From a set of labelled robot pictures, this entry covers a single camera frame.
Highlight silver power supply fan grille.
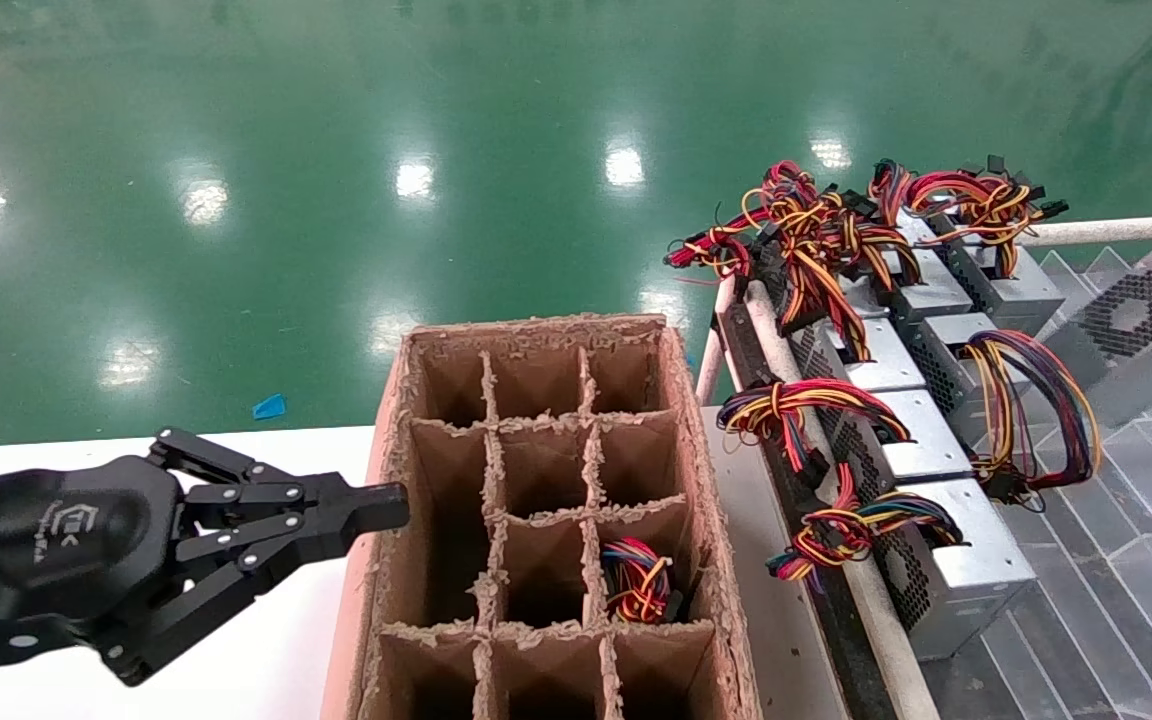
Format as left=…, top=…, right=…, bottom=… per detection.
left=1044, top=120, right=1152, bottom=431

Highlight silver power supply colourful wires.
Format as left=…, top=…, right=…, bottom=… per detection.
left=664, top=160, right=887, bottom=321
left=766, top=465, right=1037, bottom=661
left=911, top=313, right=1103, bottom=506
left=776, top=235, right=927, bottom=393
left=836, top=190, right=974, bottom=323
left=871, top=155, right=1072, bottom=336
left=716, top=378, right=974, bottom=486

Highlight power supply with coiled wires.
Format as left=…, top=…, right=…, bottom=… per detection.
left=599, top=535, right=684, bottom=626

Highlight clear acrylic divider tray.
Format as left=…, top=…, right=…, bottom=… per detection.
left=921, top=240, right=1152, bottom=720

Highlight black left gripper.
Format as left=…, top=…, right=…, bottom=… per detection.
left=0, top=428, right=409, bottom=687

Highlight white rounded-corner table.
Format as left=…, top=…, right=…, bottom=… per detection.
left=0, top=425, right=377, bottom=720

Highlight brown cardboard box with dividers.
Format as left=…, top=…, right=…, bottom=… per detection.
left=321, top=313, right=762, bottom=720

